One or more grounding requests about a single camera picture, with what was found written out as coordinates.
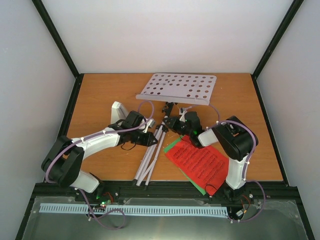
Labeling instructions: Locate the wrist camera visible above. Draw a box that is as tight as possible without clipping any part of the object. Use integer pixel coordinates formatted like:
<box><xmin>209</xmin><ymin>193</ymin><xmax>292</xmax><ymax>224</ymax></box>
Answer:
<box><xmin>142</xmin><ymin>118</ymin><xmax>156</xmax><ymax>133</ymax></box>
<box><xmin>179</xmin><ymin>106</ymin><xmax>192</xmax><ymax>122</ymax></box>

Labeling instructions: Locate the blue cable duct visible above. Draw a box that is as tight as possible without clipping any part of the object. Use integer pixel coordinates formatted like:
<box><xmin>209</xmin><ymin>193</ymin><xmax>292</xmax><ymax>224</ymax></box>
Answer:
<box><xmin>38</xmin><ymin>203</ymin><xmax>228</xmax><ymax>218</ymax></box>

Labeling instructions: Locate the green sheet music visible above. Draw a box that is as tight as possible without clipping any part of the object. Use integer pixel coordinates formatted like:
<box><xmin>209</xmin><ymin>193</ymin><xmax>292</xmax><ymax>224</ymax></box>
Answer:
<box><xmin>162</xmin><ymin>136</ymin><xmax>210</xmax><ymax>196</ymax></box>

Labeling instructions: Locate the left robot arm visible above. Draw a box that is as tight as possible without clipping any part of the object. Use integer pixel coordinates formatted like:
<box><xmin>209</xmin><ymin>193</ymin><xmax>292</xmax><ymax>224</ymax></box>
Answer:
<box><xmin>41</xmin><ymin>110</ymin><xmax>158</xmax><ymax>202</ymax></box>

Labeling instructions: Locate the black aluminium rail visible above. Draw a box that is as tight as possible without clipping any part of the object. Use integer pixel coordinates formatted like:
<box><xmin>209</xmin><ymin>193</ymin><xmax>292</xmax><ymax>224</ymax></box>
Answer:
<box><xmin>34</xmin><ymin>180</ymin><xmax>233</xmax><ymax>205</ymax></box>

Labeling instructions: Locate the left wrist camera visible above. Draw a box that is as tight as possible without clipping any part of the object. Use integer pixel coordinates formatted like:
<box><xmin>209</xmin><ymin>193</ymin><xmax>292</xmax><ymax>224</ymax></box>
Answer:
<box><xmin>142</xmin><ymin>118</ymin><xmax>156</xmax><ymax>133</ymax></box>

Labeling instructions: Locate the red sheet music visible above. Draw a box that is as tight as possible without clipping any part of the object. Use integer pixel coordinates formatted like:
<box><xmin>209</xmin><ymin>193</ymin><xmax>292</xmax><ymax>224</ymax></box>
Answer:
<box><xmin>164</xmin><ymin>137</ymin><xmax>229</xmax><ymax>196</ymax></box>

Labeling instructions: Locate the white music stand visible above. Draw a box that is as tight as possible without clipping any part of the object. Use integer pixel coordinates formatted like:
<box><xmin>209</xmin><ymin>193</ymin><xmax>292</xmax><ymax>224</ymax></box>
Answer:
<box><xmin>133</xmin><ymin>72</ymin><xmax>217</xmax><ymax>186</ymax></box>

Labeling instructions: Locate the small circuit board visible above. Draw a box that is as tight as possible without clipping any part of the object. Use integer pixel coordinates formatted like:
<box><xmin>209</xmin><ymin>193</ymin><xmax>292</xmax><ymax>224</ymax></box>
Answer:
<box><xmin>96</xmin><ymin>192</ymin><xmax>114</xmax><ymax>207</ymax></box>

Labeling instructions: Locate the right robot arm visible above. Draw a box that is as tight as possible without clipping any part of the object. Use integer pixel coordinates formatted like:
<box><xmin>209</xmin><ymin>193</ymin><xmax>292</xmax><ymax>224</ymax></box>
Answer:
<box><xmin>164</xmin><ymin>111</ymin><xmax>259</xmax><ymax>200</ymax></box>

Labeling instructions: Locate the white metronome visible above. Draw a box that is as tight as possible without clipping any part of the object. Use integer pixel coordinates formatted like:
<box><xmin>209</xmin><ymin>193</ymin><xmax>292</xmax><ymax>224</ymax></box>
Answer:
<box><xmin>110</xmin><ymin>101</ymin><xmax>129</xmax><ymax>124</ymax></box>

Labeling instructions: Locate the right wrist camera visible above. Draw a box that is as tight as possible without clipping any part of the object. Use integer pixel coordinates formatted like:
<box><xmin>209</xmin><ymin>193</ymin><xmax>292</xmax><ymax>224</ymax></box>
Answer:
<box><xmin>179</xmin><ymin>106</ymin><xmax>192</xmax><ymax>122</ymax></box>

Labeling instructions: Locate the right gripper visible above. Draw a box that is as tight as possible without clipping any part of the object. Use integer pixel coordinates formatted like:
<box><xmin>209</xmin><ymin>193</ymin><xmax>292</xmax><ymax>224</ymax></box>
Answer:
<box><xmin>162</xmin><ymin>116</ymin><xmax>192</xmax><ymax>137</ymax></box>

